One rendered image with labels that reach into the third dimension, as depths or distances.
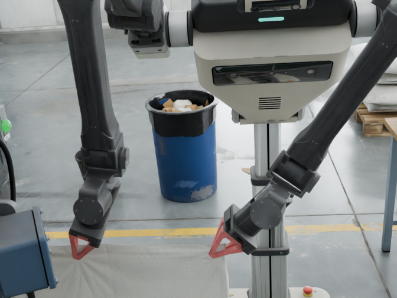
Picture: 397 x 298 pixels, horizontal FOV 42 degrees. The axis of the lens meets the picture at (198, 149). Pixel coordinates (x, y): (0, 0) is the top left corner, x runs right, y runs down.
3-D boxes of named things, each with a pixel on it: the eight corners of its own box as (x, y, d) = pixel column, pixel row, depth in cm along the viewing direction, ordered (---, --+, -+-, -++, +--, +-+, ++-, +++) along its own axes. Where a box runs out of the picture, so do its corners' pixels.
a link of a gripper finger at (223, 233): (197, 252, 102) (230, 223, 99) (199, 233, 109) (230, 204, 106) (223, 272, 104) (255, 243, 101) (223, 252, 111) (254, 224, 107)
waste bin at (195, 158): (224, 171, 383) (219, 87, 357) (223, 206, 336) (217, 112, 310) (159, 174, 387) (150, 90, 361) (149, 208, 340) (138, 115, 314)
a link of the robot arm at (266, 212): (322, 172, 98) (284, 147, 99) (318, 188, 87) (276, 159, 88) (286, 221, 102) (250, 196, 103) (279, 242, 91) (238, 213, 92)
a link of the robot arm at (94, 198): (130, 144, 100) (87, 140, 101) (113, 167, 90) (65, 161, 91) (129, 200, 105) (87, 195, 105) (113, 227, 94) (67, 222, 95)
